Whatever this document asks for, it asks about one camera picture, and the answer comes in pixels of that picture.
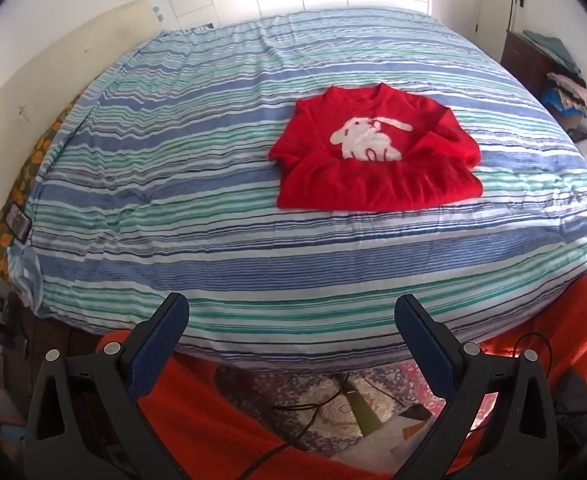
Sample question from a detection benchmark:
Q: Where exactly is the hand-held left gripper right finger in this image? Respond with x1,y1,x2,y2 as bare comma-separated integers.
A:
394,294,559,480

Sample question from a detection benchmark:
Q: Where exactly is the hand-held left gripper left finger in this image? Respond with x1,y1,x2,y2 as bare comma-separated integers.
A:
23,291,191,480

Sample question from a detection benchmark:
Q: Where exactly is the red sweater with white rabbit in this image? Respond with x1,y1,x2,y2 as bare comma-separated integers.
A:
269,83,484,212

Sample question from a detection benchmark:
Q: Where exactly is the pile of mixed clothes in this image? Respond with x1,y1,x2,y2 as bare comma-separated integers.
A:
541,72,587,141

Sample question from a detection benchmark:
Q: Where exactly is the patterned rug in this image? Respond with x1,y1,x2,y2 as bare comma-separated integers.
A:
213,360,454,463

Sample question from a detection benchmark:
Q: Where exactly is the blue green striped bedspread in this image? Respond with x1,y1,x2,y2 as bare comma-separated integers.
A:
20,7,587,373

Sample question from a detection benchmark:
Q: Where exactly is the dark cloth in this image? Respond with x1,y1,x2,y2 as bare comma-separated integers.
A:
553,370,587,461

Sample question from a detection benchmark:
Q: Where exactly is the floral orange pillow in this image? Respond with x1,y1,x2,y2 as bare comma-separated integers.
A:
0,105,79,276

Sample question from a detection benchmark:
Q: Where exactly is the black phone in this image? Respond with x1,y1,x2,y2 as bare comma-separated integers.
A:
4,204,31,241

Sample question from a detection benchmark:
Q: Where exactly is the teal folded cloth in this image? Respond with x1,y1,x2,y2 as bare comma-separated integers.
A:
523,30,581,73

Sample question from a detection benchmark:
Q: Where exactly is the white door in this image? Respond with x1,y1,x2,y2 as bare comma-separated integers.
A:
473,0,529,46

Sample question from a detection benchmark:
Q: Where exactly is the cream headboard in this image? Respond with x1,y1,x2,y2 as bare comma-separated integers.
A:
0,0,161,246

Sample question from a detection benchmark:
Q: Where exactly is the black cable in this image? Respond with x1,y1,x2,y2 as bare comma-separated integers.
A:
243,375,409,480

